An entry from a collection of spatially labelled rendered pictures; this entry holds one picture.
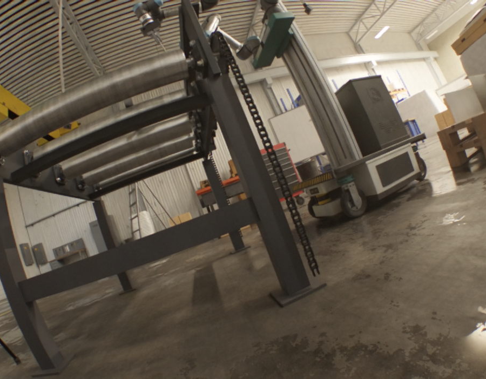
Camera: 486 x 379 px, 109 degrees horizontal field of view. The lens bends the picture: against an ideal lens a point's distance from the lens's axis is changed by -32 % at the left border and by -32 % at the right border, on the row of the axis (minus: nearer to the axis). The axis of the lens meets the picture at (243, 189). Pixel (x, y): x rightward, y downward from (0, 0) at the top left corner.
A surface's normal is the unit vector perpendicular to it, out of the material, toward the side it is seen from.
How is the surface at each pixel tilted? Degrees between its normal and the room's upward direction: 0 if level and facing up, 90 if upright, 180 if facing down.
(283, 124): 90
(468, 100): 90
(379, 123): 90
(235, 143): 90
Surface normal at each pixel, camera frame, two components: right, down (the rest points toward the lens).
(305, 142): -0.23, 0.04
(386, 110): 0.17, -0.12
